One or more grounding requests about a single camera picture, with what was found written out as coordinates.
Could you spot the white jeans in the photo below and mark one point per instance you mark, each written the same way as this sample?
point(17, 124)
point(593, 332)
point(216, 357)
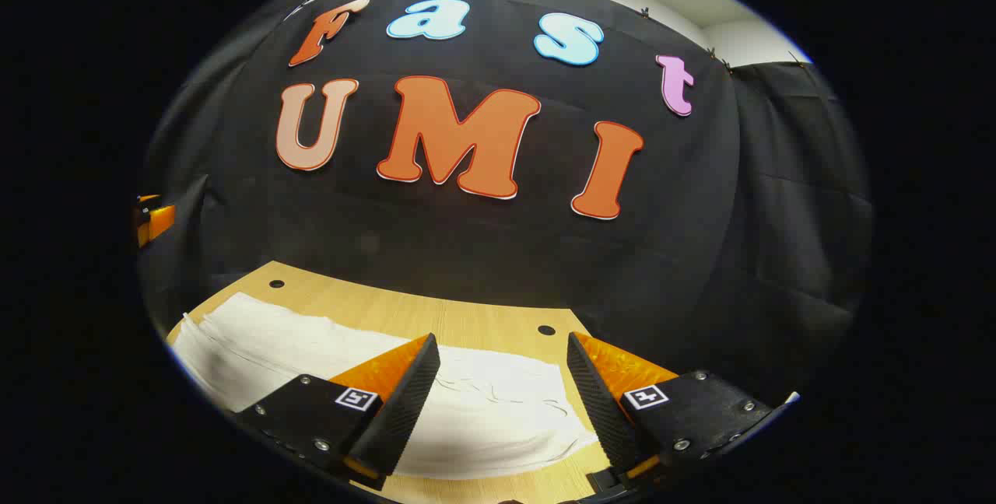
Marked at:
point(482, 426)

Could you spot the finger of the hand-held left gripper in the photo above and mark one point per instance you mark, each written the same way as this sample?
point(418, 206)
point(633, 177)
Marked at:
point(159, 220)

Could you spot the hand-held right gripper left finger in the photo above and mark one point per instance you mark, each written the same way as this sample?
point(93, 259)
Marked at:
point(405, 403)

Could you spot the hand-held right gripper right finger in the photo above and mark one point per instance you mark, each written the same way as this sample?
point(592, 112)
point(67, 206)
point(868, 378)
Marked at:
point(599, 411)

